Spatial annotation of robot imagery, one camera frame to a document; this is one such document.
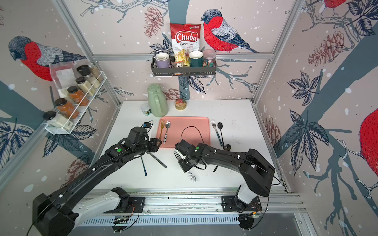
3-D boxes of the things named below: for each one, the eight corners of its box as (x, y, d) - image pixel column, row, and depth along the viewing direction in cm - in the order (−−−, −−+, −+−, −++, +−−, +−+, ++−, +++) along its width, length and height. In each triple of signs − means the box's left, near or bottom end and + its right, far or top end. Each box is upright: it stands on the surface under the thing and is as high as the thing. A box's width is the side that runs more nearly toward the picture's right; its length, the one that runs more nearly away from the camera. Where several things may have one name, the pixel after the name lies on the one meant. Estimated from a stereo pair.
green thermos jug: (153, 122, 111) (144, 99, 92) (156, 107, 121) (149, 83, 102) (166, 122, 111) (160, 98, 92) (168, 107, 121) (163, 83, 102)
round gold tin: (179, 112, 117) (179, 109, 114) (172, 105, 122) (172, 102, 119) (189, 106, 121) (188, 103, 118) (181, 100, 126) (181, 97, 123)
